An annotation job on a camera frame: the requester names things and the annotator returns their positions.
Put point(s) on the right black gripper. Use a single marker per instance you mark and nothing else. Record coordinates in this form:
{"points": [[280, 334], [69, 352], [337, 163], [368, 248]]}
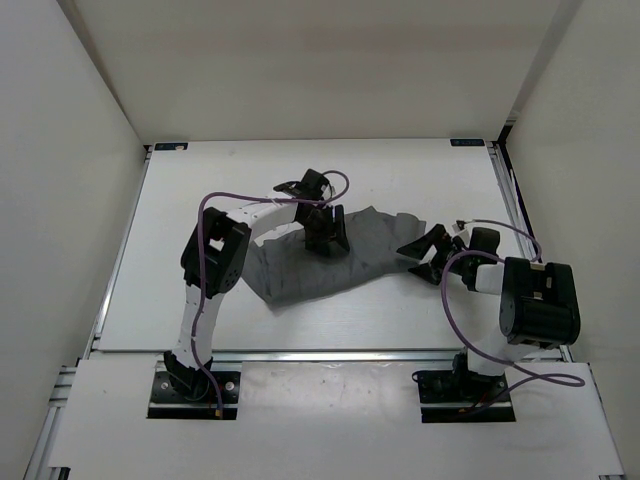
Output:
{"points": [[419, 248]]}

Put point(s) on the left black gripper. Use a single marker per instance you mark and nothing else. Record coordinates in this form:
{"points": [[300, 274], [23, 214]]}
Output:
{"points": [[315, 241]]}

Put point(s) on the grey pleated skirt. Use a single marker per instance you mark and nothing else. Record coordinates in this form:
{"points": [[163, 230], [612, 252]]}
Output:
{"points": [[282, 272]]}

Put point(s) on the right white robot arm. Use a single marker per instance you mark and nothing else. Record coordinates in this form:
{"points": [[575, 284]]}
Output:
{"points": [[538, 307]]}

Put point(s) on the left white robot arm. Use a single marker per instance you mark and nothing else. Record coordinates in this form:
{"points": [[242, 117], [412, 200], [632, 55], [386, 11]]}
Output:
{"points": [[215, 254]]}

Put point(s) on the right blue label sticker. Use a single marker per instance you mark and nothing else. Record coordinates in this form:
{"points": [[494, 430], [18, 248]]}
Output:
{"points": [[466, 142]]}

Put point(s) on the blue label sticker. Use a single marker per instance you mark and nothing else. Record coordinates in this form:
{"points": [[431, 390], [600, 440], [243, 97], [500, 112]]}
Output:
{"points": [[170, 146], [466, 142]]}

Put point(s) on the left blue label sticker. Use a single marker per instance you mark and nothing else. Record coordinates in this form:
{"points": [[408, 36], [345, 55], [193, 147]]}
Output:
{"points": [[170, 146]]}

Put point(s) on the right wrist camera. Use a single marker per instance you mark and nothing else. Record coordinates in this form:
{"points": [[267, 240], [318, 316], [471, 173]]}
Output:
{"points": [[460, 229]]}

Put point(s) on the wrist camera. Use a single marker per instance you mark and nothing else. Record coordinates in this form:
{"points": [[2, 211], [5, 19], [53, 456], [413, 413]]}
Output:
{"points": [[329, 193], [460, 229]]}

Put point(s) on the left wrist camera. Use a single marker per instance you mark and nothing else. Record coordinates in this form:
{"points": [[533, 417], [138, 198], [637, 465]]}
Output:
{"points": [[329, 193]]}

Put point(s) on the right aluminium side rail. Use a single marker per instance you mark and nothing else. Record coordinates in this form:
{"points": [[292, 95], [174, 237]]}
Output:
{"points": [[516, 213]]}

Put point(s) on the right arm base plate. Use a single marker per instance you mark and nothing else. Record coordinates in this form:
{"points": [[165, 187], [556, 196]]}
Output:
{"points": [[458, 395]]}

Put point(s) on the aluminium front rail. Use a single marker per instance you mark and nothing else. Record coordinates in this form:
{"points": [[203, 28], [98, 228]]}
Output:
{"points": [[334, 356]]}

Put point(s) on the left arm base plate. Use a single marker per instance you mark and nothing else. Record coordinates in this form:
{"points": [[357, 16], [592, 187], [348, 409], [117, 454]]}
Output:
{"points": [[172, 399]]}

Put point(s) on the left aluminium frame rail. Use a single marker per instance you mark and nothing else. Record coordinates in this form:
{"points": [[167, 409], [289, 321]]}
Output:
{"points": [[37, 467]]}

